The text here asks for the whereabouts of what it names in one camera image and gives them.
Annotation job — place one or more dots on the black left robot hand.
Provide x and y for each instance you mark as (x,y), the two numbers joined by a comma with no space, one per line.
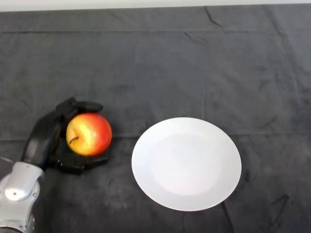
(41,139)

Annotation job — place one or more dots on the red and yellow apple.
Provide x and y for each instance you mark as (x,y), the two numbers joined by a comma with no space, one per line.
(89,134)

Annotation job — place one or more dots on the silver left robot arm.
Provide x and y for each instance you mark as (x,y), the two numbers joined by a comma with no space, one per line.
(19,191)

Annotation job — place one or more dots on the round white plate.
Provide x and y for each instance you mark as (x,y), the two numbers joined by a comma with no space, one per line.
(186,164)

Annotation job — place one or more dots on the black cloth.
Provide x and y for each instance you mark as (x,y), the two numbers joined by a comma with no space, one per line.
(170,72)

